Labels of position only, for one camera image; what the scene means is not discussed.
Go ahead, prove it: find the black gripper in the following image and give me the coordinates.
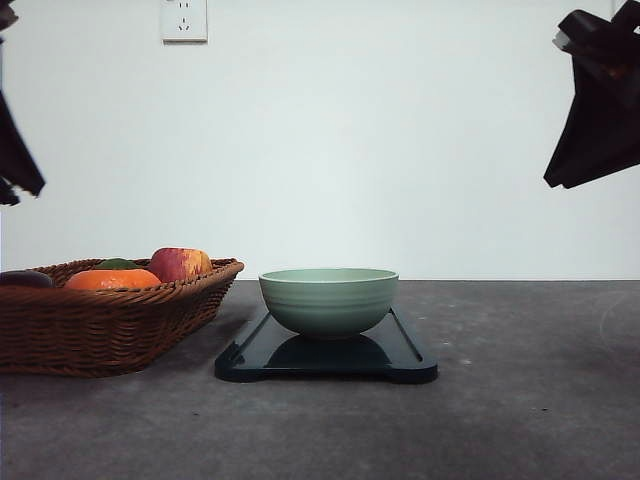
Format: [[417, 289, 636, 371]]
[[0, 0, 46, 206], [543, 0, 640, 189]]

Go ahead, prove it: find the green ceramic bowl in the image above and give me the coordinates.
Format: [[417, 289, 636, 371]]
[[259, 268, 399, 334]]

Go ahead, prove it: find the brown wicker basket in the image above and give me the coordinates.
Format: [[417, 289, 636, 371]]
[[0, 257, 245, 377]]

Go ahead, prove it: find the dark red apple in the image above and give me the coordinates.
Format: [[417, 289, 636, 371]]
[[0, 270, 55, 288]]

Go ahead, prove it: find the green lime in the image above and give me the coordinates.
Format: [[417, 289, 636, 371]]
[[95, 258, 140, 270]]

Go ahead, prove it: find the orange fruit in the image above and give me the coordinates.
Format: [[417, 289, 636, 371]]
[[64, 269, 162, 290]]

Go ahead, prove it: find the red yellow apple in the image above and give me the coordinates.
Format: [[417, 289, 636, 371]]
[[149, 247, 213, 282]]

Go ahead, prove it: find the dark rectangular tray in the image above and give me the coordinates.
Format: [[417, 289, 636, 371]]
[[215, 305, 439, 384]]

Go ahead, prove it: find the white wall socket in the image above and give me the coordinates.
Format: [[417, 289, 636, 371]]
[[160, 0, 209, 47]]

